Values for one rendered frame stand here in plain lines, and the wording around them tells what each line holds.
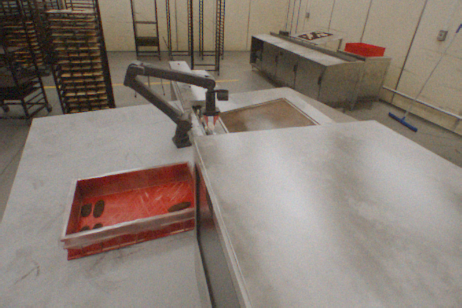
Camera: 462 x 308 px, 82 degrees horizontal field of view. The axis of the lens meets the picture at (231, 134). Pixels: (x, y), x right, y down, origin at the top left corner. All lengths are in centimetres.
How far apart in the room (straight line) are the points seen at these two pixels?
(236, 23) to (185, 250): 814
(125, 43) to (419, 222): 827
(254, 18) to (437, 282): 874
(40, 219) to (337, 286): 109
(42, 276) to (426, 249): 98
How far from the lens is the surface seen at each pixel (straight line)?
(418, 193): 58
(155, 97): 146
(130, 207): 118
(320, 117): 167
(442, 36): 493
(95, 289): 98
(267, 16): 912
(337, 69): 412
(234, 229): 40
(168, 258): 99
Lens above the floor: 160
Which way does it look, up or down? 28 degrees down
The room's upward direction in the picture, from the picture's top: 3 degrees clockwise
